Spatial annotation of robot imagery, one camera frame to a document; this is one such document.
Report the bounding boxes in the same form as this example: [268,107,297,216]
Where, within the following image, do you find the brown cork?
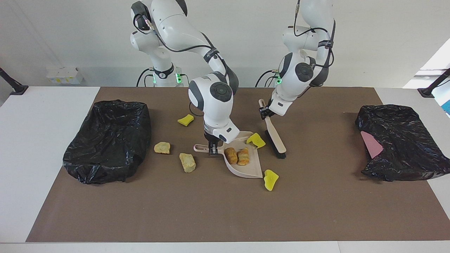
[225,147,238,165]

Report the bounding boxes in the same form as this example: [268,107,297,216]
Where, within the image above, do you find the beige hand brush black bristles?
[258,99,287,159]

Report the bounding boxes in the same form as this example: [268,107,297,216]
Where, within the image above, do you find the beige plastic dustpan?
[193,131,263,179]

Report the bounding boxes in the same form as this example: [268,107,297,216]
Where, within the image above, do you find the black plastic trash bag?
[62,99,152,185]
[354,104,450,182]

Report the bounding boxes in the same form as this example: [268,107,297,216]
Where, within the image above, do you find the pink bin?
[360,131,384,159]

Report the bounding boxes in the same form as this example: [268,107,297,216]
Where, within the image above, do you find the brown table mat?
[26,87,450,243]

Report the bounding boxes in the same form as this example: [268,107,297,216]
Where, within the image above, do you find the black clamp stand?
[0,67,28,96]
[417,69,450,98]

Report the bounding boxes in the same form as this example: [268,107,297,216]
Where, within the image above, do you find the black base cable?
[256,70,281,87]
[136,68,157,87]

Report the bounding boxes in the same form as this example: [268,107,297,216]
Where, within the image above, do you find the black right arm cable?
[133,12,232,116]

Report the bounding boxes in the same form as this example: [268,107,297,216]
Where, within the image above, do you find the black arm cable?
[133,12,232,116]
[294,0,335,69]

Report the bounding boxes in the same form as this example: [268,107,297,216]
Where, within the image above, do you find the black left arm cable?
[294,0,335,69]

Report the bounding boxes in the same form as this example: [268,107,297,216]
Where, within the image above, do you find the white wall socket box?
[46,66,84,85]

